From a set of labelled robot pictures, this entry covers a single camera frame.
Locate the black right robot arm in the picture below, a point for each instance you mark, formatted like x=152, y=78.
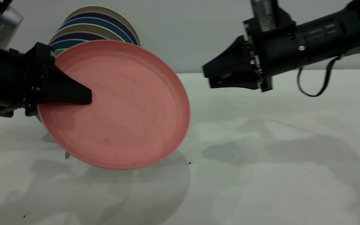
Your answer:
x=330, y=31

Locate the beige plate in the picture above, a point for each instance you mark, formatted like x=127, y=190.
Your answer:
x=95, y=8
x=86, y=28

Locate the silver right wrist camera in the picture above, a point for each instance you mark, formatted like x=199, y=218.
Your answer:
x=262, y=15

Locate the dark purple plate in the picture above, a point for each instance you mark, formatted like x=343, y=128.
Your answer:
x=80, y=35
x=92, y=14

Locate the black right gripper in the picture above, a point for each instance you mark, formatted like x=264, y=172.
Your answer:
x=277, y=50

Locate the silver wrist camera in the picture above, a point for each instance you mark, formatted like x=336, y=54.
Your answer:
x=262, y=15
x=5, y=28

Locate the pink plate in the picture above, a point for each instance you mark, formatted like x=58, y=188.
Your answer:
x=130, y=109

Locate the blue plate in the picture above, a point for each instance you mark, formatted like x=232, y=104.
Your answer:
x=92, y=20
x=64, y=43

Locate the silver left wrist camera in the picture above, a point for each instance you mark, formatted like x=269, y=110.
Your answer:
x=5, y=28

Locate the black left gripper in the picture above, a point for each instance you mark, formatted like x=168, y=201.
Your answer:
x=20, y=78

